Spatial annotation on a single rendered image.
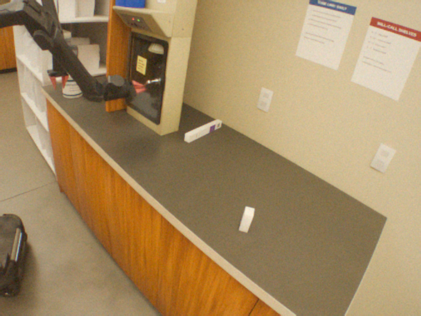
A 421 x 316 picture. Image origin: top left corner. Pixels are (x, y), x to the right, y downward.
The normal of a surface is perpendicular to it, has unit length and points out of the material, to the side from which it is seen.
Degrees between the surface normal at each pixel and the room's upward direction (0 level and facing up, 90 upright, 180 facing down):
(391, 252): 90
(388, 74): 90
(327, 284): 0
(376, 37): 90
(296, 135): 90
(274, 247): 2
